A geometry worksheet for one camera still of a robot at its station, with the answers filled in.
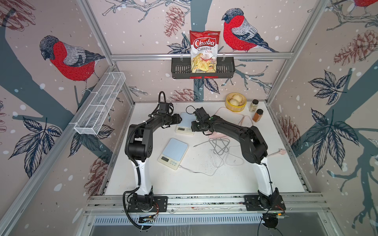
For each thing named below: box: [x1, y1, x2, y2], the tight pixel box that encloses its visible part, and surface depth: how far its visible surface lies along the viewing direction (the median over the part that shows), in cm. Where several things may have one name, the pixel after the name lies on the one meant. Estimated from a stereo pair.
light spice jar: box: [249, 99, 259, 113], surface depth 112 cm
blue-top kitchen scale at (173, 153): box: [157, 137, 189, 171], surface depth 92 cm
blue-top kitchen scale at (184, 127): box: [175, 112, 197, 136], surface depth 105 cm
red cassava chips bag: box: [189, 30, 221, 74], surface depth 87 cm
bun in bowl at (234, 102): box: [229, 99, 240, 107], surface depth 116 cm
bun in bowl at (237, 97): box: [232, 94, 243, 103], surface depth 120 cm
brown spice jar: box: [252, 108, 264, 123], surface depth 106 cm
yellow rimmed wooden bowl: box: [224, 92, 248, 113], surface depth 117 cm
